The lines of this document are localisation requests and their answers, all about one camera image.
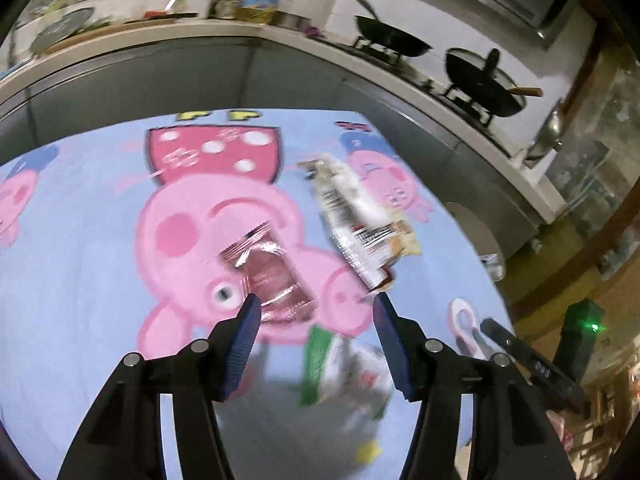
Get green white snack bag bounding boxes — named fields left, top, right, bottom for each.
left=299, top=325, right=394, bottom=432

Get black frying pan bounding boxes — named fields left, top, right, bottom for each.
left=354, top=0, right=433, bottom=58

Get wooden cutting board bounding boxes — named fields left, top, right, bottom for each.
left=43, top=18, right=175, bottom=55

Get pink foil snack wrapper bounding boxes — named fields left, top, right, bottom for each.
left=219, top=222, right=316, bottom=325

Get black wok with lid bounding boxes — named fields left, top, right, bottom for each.
left=444, top=48, right=544, bottom=118

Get red white snack wrapper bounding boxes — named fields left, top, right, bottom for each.
left=297, top=154, right=421, bottom=292

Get round black grid lid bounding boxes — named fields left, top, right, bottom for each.
left=29, top=6, right=94, bottom=56

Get black device green light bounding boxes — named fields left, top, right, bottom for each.
left=553, top=298, right=605, bottom=384

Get black gas stove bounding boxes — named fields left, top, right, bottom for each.
left=314, top=37, right=518, bottom=158

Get grey cabinet fronts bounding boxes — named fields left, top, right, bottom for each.
left=1, top=38, right=544, bottom=256

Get beige trash bin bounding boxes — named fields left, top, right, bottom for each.
left=445, top=202, right=506, bottom=283

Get steel pot lid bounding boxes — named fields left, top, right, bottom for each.
left=524, top=100, right=565, bottom=168

